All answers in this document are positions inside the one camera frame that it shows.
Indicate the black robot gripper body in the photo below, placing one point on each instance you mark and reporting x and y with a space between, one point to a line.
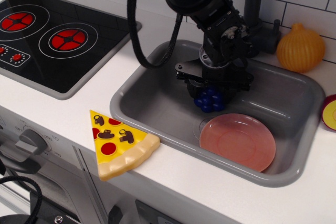
229 76

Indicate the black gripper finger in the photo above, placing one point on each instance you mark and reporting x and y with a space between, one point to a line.
227 94
195 88

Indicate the blue toy blueberries cluster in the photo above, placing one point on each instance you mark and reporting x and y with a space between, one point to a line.
210 99

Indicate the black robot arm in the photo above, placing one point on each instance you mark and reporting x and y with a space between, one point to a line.
221 62

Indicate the grey plastic sink basin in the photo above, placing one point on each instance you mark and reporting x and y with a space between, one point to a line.
287 103

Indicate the pink plastic plate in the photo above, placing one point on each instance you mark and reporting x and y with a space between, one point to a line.
241 139

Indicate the dark grey toy faucet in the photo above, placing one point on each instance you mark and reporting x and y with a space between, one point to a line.
263 39

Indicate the yellow toy onion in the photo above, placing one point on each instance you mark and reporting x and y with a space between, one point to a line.
301 49

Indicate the toy pizza slice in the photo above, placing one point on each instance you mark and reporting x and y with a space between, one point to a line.
119 147

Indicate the purple yellow toy fruit half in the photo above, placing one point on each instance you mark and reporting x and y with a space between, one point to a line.
328 112

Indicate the black toy stove top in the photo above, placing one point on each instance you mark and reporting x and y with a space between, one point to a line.
56 46

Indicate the grey toy oven front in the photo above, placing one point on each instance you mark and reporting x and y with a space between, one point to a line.
68 177

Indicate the grey oven knob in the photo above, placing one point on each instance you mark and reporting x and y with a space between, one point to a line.
31 143

